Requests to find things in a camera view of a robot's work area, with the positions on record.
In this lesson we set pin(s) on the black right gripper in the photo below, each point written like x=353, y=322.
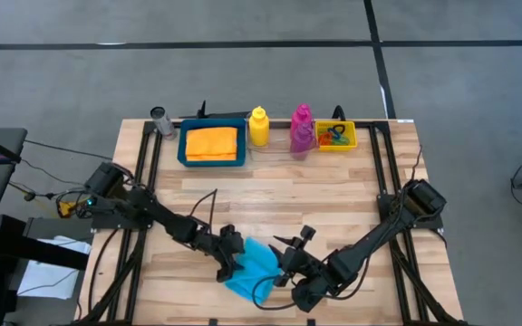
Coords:
x=308, y=265

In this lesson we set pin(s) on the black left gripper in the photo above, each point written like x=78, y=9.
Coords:
x=222, y=246

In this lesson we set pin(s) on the turquoise microfibre cloth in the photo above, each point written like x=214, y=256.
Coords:
x=256, y=267

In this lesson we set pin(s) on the orange microfibre cloth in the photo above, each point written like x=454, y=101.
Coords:
x=211, y=144

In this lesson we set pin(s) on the purple plastic sports bottle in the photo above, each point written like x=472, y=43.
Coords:
x=302, y=142

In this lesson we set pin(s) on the yellow plastic sports bottle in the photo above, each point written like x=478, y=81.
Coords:
x=259, y=131

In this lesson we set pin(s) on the pink plastic sports bottle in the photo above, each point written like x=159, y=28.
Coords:
x=301, y=115

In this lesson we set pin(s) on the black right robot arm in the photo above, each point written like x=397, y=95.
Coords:
x=388, y=231

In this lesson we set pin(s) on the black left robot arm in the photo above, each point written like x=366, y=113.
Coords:
x=152, y=208

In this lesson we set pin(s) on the clear plastic bin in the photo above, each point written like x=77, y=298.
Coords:
x=279, y=147

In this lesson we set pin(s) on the blue plastic bin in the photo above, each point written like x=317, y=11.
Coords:
x=180, y=145

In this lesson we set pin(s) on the yellow plastic basket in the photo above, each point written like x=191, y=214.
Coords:
x=354, y=136

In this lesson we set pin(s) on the grey cylindrical canister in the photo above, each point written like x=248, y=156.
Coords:
x=162, y=122

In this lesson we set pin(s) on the small yellow plastic piece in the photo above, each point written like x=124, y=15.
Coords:
x=66, y=208

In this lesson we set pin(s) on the white paper sheet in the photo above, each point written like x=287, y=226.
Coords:
x=48, y=276

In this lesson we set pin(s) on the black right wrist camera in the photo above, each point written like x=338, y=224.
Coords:
x=308, y=296

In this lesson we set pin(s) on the black table frame rail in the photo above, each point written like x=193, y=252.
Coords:
x=412, y=271
x=127, y=271

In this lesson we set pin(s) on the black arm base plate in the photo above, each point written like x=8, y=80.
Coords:
x=431, y=223
x=107, y=223

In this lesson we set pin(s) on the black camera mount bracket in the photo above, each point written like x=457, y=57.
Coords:
x=215, y=114

